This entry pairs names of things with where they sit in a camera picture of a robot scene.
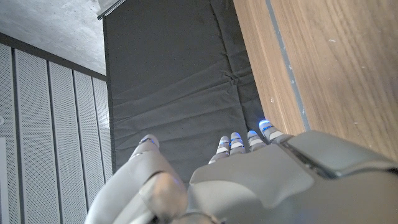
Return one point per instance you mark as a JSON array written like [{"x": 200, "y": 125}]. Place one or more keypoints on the metal backdrop crossbar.
[{"x": 110, "y": 8}]

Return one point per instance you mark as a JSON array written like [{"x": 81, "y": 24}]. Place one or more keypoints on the black backdrop curtain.
[{"x": 174, "y": 77}]

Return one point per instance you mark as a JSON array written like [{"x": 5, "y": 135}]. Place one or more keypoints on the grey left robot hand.
[{"x": 280, "y": 186}]

